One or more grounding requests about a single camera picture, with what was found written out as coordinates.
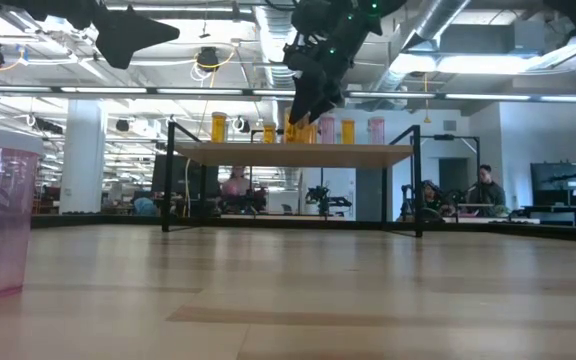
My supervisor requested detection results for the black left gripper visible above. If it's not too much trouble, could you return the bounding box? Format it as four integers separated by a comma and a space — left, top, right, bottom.
32, 0, 182, 71

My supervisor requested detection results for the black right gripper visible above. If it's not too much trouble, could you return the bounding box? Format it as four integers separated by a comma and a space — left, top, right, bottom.
281, 18, 370, 126

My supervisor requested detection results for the large orange medicine bottle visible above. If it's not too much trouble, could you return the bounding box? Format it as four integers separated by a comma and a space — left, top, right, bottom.
283, 107, 319, 145

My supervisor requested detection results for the wooden shelf with black legs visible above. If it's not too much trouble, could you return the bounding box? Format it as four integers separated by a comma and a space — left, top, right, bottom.
161, 121, 424, 239

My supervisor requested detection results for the long ceiling light strip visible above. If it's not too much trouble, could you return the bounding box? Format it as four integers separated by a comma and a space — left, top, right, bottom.
0, 83, 576, 104

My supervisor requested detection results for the person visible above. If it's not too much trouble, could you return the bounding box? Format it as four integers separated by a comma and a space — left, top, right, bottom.
220, 166, 254, 214
470, 163, 508, 217
132, 195, 159, 217
420, 179, 452, 221

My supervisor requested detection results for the white building pillar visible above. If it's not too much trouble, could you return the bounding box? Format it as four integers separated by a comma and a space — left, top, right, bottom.
59, 98, 108, 215

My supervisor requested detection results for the black desk monitor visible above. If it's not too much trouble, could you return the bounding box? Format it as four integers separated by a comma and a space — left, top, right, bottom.
150, 153, 222, 200

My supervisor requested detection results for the yellow hanging cord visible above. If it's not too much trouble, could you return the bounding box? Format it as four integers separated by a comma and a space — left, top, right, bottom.
421, 72, 432, 125

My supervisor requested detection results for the round silver air duct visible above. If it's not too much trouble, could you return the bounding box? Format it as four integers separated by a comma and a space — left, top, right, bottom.
362, 0, 472, 109

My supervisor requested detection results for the rectangular grey air duct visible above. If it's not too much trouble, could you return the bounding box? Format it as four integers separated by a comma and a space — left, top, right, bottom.
437, 22, 549, 57

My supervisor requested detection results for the black wall television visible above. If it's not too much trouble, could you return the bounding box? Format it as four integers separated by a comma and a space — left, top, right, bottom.
529, 158, 576, 209

